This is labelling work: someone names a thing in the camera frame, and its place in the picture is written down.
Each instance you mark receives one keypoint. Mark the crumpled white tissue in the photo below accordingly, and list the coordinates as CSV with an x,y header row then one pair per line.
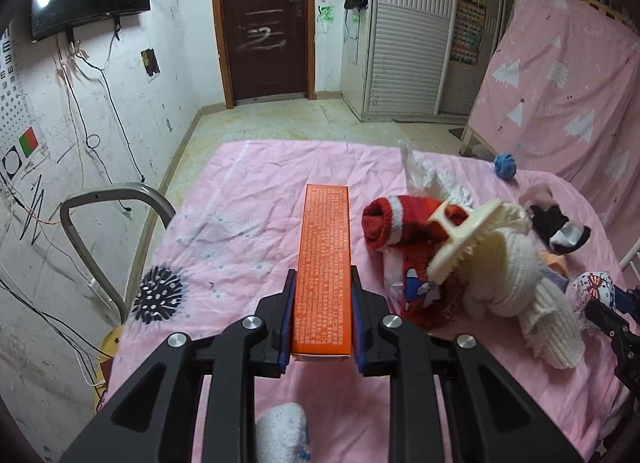
x,y
425,170

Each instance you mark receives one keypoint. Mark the colourful chart wall poster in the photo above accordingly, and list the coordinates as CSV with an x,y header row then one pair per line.
x,y
467,30

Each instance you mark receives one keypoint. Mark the orange cardboard box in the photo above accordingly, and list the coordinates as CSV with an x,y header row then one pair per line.
x,y
322,263

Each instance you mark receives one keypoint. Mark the eye chart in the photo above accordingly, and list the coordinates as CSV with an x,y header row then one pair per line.
x,y
10,93

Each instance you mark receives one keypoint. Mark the white louvered wardrobe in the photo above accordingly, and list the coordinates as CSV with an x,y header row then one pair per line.
x,y
410,28

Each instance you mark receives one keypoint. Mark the black and white sock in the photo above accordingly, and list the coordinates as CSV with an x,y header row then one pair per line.
x,y
560,230

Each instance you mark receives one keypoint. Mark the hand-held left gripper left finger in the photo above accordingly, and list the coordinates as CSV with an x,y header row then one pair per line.
x,y
286,328

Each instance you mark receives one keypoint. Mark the red and white sock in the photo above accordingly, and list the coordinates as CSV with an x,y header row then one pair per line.
x,y
395,220

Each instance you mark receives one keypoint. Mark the white knitted cloth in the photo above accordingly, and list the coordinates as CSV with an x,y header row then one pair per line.
x,y
525,293

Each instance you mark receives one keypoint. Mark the cream plastic comb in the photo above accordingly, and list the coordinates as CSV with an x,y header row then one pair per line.
x,y
467,238

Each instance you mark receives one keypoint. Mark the yellow plastic object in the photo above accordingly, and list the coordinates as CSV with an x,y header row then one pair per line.
x,y
111,343

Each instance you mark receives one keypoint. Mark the person's left hand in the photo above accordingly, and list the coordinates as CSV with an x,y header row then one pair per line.
x,y
282,430

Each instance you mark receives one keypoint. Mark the red printed cloth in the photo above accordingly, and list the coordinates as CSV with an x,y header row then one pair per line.
x,y
417,278

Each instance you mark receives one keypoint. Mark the grey metal chair frame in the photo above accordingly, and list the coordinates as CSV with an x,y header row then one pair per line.
x,y
107,193

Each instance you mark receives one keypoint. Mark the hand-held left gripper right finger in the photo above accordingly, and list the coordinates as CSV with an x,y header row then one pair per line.
x,y
357,328

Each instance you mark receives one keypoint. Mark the blue yarn ball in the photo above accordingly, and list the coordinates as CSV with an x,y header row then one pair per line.
x,y
506,165

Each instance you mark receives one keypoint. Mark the pink bed sheet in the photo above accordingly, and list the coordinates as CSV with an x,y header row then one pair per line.
x,y
235,223

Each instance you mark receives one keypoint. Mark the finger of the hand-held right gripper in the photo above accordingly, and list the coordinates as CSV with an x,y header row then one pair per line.
x,y
607,323
627,299

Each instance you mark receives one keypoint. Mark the pink tree-print curtain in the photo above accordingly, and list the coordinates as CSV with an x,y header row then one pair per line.
x,y
560,78

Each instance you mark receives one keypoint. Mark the pink cloth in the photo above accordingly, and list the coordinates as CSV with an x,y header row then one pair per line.
x,y
537,193

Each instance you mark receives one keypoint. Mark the dark brown door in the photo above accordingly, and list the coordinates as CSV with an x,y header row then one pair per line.
x,y
262,18

